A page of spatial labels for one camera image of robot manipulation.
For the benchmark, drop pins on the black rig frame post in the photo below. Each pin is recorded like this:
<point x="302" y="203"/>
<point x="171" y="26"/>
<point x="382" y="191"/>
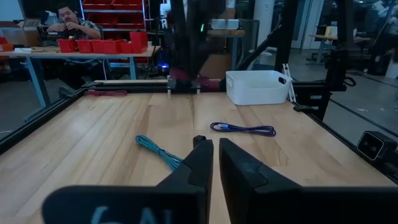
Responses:
<point x="286" y="31"/>

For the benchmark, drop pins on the white folding stand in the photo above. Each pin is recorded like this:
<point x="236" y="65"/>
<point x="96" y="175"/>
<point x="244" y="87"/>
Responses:
<point x="289" y="87"/>

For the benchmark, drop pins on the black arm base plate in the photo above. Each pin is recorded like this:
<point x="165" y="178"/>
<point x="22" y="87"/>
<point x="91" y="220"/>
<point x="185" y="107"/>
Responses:
<point x="183" y="85"/>

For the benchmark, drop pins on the wooden background work table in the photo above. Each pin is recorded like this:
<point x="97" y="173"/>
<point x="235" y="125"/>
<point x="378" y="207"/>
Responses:
<point x="93" y="55"/>

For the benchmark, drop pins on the black table-level camera box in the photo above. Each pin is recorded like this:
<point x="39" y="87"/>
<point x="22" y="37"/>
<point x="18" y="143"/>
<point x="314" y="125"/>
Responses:
<point x="371" y="146"/>

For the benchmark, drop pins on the white pillar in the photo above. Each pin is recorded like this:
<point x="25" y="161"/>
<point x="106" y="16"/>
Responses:
<point x="263" y="14"/>

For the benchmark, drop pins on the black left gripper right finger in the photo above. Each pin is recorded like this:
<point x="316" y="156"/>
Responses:
<point x="248" y="180"/>

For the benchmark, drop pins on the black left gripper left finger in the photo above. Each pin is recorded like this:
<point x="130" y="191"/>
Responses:
<point x="192" y="174"/>

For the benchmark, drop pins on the red bin shelf rack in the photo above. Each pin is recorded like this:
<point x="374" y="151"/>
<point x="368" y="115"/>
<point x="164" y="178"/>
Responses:
<point x="118" y="15"/>

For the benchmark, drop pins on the tall red plastic bin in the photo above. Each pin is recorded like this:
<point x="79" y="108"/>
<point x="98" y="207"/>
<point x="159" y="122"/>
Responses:
<point x="139" y="42"/>

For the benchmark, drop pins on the grey metal box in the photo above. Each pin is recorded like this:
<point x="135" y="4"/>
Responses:
<point x="225" y="24"/>

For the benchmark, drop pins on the black table clamp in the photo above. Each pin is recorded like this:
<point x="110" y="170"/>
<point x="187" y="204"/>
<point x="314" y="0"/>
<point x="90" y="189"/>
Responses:
<point x="303" y="108"/>

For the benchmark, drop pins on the light wooden background desk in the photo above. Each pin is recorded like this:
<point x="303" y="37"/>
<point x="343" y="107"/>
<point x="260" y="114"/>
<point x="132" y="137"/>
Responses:
<point x="326" y="37"/>

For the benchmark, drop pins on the light wooden board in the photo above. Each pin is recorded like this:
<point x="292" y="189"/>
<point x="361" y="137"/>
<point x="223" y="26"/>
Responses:
<point x="130" y="81"/>

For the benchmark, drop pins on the brown cardboard box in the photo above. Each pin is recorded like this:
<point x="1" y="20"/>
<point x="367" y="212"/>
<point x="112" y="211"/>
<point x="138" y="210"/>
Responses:
<point x="216" y="65"/>

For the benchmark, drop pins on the black aluminium table frame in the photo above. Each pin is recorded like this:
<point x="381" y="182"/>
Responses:
<point x="40" y="119"/>

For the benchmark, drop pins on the black corner bracket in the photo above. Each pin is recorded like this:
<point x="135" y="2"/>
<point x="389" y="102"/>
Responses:
<point x="66" y="91"/>

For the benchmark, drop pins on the person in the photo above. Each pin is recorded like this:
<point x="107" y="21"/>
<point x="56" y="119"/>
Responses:
<point x="74" y="25"/>

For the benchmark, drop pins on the cardboard box on table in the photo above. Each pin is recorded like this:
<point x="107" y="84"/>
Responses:
<point x="29" y="32"/>

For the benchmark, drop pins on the white plastic bin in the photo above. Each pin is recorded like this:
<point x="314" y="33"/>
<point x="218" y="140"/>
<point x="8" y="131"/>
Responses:
<point x="258" y="90"/>

